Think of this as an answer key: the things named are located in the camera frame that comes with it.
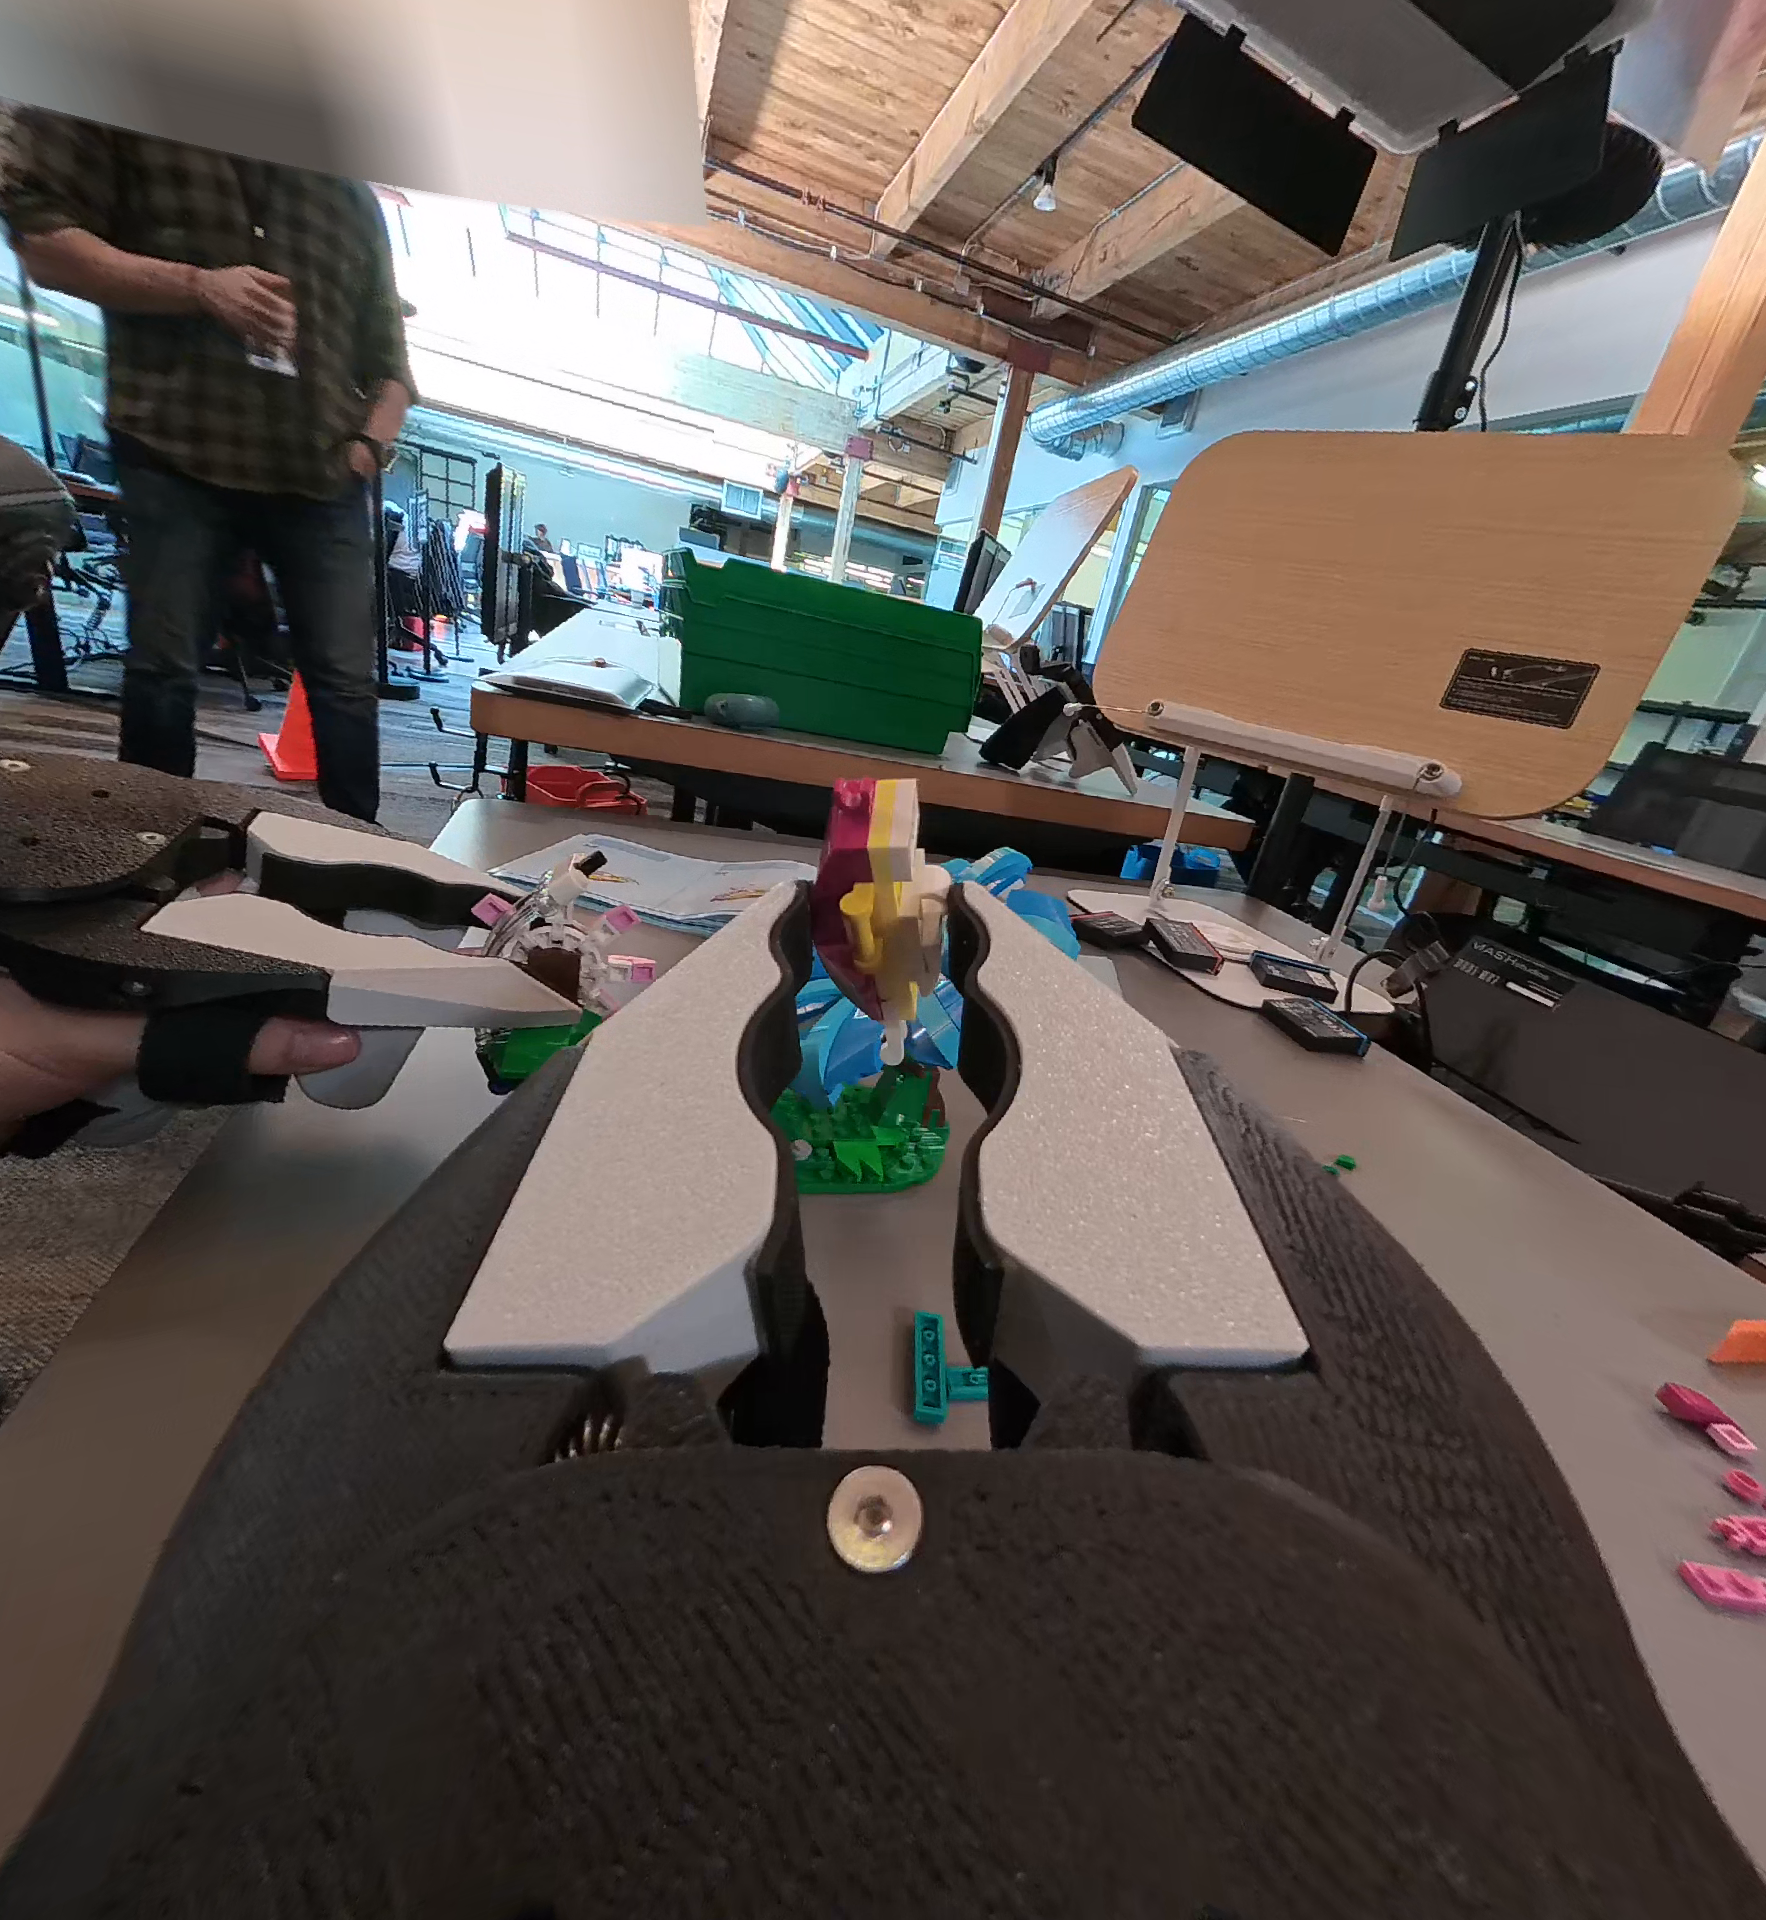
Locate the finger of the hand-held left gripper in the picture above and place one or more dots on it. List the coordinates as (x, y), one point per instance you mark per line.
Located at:
(417, 992)
(358, 863)

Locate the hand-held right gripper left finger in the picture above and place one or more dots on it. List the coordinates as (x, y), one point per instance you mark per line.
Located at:
(628, 1170)

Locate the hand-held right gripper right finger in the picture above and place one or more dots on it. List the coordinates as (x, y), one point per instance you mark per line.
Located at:
(1137, 1185)

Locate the pink lego lotus flower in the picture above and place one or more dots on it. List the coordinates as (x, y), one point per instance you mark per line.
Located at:
(554, 961)

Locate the pink yellow lego petal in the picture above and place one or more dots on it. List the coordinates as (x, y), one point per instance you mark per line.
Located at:
(861, 872)

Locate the teal lego plate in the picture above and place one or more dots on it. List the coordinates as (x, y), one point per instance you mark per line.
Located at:
(970, 1379)
(928, 1366)

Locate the lego instruction booklet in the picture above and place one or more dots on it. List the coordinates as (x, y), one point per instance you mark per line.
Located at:
(687, 886)

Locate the blue lego flower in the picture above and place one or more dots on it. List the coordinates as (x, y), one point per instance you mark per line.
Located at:
(1018, 895)

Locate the pile of pink lego pieces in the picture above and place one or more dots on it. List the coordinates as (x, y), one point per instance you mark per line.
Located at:
(1745, 1531)

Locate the person's left hand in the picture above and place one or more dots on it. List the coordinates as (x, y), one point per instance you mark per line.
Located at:
(29, 1051)

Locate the orange traffic cone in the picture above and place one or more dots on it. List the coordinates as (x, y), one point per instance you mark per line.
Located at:
(292, 743)

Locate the black battery pack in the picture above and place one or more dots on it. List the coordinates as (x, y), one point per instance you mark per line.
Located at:
(1296, 974)
(1107, 927)
(1188, 943)
(1319, 1025)

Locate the wooden desk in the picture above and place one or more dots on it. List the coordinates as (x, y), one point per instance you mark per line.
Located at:
(822, 779)

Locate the black and white device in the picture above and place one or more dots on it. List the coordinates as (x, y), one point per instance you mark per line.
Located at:
(1056, 735)

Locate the black case with white label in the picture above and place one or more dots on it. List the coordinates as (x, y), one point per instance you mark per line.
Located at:
(1603, 1051)

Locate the green plastic crate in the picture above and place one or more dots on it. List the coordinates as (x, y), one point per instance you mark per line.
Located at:
(822, 660)

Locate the wooden board with black label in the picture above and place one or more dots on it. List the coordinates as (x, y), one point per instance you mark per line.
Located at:
(1346, 601)

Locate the plain wooden board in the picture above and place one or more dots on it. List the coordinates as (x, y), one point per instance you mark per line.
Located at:
(1071, 548)

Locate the studio light with black flaps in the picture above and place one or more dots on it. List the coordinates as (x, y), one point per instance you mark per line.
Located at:
(1244, 134)

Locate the silver ventilation duct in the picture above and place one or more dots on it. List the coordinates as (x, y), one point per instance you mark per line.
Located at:
(1346, 316)

